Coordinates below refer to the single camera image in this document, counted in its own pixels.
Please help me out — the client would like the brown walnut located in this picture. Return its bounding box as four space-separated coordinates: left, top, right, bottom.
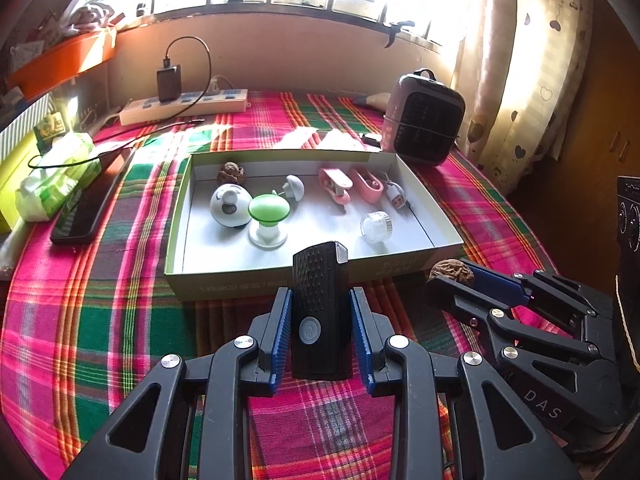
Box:
216 162 246 185
428 259 475 286

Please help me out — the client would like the black power bank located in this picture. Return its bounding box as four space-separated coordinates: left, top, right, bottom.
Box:
291 242 352 382

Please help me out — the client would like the white usb cable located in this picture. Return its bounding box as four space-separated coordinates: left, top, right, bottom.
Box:
380 171 417 214

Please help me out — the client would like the pink curved case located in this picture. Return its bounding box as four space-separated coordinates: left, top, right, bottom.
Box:
348 166 384 204

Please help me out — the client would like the pink clip holder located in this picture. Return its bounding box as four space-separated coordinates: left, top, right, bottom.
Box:
318 168 354 206

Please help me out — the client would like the white round penguin gadget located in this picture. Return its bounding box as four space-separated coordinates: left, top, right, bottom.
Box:
209 183 253 228

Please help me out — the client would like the green mushroom lamp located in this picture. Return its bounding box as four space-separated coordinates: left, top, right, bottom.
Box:
248 194 291 249

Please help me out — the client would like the small white mushroom hook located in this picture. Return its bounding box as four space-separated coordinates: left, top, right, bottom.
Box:
272 174 305 203

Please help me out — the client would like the small pink black heater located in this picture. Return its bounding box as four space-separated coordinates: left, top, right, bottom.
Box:
381 68 465 166

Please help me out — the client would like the green white cardboard box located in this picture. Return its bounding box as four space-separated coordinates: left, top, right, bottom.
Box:
164 150 462 301

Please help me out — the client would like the heart pattern curtain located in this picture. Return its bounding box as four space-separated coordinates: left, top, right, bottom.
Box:
452 0 592 194

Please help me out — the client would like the black smartphone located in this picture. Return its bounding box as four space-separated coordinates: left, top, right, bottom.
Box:
50 148 134 245

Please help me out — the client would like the green tissue pack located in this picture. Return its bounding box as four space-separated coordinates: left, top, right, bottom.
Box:
15 132 102 222

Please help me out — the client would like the yellow green box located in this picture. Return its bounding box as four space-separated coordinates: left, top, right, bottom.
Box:
0 132 39 235

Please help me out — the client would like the white power strip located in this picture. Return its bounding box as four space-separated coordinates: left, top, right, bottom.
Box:
118 89 248 126

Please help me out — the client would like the black charger adapter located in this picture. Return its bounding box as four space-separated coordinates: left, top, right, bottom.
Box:
156 65 182 103

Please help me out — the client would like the striped white box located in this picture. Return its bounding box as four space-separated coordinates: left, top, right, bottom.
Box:
1 93 54 160

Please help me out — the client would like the orange tray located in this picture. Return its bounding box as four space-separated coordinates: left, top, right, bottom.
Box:
6 27 117 101

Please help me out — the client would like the beige brush handle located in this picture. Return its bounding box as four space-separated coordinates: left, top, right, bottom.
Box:
354 92 390 114

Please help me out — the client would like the black charger cable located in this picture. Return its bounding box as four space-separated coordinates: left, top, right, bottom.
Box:
27 34 214 170

